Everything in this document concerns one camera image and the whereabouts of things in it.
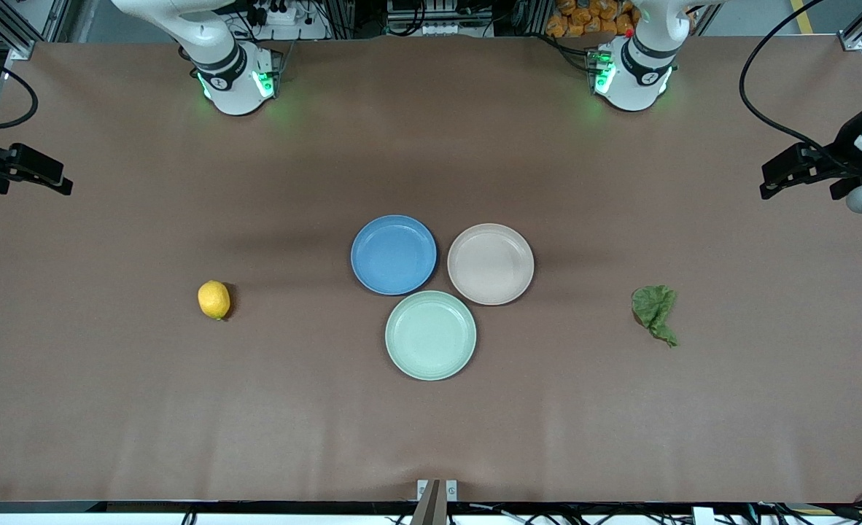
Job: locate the bag of oranges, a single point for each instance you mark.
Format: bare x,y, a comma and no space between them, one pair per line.
591,18

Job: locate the beige pink plate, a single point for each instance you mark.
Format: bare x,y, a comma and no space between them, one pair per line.
490,263

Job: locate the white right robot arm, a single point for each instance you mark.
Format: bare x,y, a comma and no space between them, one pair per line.
219,44

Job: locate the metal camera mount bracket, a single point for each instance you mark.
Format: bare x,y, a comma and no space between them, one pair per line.
436,499

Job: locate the white power strip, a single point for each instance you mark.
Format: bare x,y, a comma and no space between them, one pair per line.
289,18

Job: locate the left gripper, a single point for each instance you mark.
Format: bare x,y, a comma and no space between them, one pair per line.
848,148

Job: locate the green lettuce leaf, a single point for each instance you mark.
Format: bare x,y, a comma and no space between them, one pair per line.
653,308

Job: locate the blue plate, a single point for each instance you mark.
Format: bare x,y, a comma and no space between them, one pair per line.
394,254

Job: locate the light green plate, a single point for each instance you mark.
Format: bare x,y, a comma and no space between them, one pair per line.
430,335

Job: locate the yellow lemon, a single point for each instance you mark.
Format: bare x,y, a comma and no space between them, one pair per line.
214,300

